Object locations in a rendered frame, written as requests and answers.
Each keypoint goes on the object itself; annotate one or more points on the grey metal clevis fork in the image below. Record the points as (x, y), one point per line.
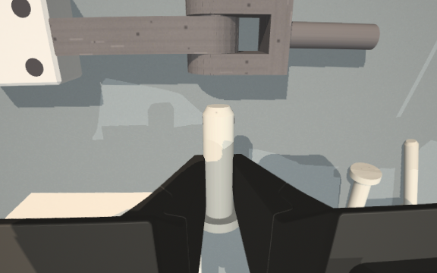
(277, 34)

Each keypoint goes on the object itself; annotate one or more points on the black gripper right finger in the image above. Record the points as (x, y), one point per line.
(279, 237)

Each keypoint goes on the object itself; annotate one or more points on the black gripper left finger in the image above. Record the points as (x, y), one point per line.
(163, 235)

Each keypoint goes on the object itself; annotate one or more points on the cream headed pin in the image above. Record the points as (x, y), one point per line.
(218, 151)
(364, 175)

